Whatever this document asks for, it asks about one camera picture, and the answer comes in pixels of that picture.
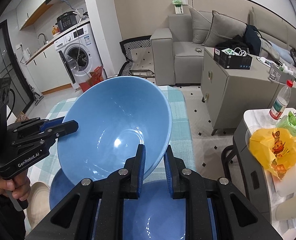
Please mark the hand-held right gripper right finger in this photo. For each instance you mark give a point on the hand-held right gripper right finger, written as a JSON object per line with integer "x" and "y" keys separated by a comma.
{"x": 168, "y": 172}

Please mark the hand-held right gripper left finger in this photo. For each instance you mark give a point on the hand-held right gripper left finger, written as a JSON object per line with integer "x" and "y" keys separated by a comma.
{"x": 141, "y": 170}

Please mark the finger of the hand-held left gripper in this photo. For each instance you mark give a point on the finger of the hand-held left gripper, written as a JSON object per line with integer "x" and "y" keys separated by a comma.
{"x": 67, "y": 127}
{"x": 52, "y": 123}

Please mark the blue ceramic bowl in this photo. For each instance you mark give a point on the blue ceramic bowl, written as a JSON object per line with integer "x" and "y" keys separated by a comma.
{"x": 112, "y": 120}
{"x": 153, "y": 217}

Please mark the cream ribbed plate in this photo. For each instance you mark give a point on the cream ribbed plate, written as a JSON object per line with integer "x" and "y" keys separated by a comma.
{"x": 37, "y": 205}

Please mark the person's left hand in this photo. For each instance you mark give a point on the person's left hand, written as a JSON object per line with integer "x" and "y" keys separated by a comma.
{"x": 17, "y": 187}

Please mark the red cardboard box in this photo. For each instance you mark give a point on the red cardboard box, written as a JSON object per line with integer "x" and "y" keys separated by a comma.
{"x": 92, "y": 80}

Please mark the white kitchen base cabinet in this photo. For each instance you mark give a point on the white kitchen base cabinet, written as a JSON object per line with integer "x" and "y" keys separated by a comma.
{"x": 50, "y": 67}

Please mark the white electric kettle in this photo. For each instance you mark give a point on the white electric kettle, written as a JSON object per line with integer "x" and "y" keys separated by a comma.
{"x": 26, "y": 52}

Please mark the grey side table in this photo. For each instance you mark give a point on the grey side table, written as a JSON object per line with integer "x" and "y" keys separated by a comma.
{"x": 243, "y": 155}

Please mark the black framed glass door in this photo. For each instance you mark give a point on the black framed glass door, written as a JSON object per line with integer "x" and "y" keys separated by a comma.
{"x": 2, "y": 55}

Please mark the metal kitchen faucet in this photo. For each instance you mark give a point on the metal kitchen faucet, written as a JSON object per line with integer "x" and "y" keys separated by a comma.
{"x": 42, "y": 36}

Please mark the white washing machine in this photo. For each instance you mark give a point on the white washing machine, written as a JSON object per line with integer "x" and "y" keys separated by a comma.
{"x": 84, "y": 40}

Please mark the yellow bottle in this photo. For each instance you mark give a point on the yellow bottle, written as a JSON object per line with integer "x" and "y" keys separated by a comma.
{"x": 55, "y": 30}

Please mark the chair with patterned cushion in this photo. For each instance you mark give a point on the chair with patterned cushion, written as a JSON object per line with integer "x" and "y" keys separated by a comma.
{"x": 130, "y": 52}

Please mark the black pressure cooker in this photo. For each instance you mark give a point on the black pressure cooker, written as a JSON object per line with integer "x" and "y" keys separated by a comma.
{"x": 66, "y": 22}

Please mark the yellow plastic bag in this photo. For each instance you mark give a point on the yellow plastic bag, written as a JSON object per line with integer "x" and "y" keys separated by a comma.
{"x": 270, "y": 145}

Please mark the beige side cabinet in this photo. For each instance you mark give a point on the beige side cabinet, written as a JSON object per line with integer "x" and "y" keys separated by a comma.
{"x": 243, "y": 92}

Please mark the white upper kitchen cabinets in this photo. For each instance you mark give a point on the white upper kitchen cabinets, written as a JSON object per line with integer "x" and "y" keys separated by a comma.
{"x": 30, "y": 10}

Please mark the beige sofa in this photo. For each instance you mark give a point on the beige sofa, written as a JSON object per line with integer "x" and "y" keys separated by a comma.
{"x": 183, "y": 55}

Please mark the white paper cup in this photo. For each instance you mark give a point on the white paper cup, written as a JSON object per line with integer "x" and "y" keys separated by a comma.
{"x": 293, "y": 177}

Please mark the small metal object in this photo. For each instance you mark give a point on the small metal object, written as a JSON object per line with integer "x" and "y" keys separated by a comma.
{"x": 198, "y": 50}

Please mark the beige paper cup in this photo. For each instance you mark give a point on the beige paper cup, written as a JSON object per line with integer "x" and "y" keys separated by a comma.
{"x": 290, "y": 205}

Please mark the black cardboard box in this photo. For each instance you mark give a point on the black cardboard box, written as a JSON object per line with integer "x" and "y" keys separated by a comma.
{"x": 235, "y": 61}

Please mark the clear plastic bottle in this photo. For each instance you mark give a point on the clear plastic bottle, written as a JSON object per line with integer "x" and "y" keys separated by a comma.
{"x": 280, "y": 102}

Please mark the green packet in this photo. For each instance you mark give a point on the green packet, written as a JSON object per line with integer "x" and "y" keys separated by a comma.
{"x": 292, "y": 125}

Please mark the grey sofa pillow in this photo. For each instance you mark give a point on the grey sofa pillow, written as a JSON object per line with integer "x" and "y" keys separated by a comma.
{"x": 225, "y": 30}
{"x": 200, "y": 25}

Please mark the dark clothing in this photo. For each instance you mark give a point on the dark clothing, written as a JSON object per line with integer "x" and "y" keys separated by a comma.
{"x": 251, "y": 37}

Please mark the grey blanket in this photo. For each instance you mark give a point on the grey blanket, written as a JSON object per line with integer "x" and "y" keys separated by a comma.
{"x": 270, "y": 50}

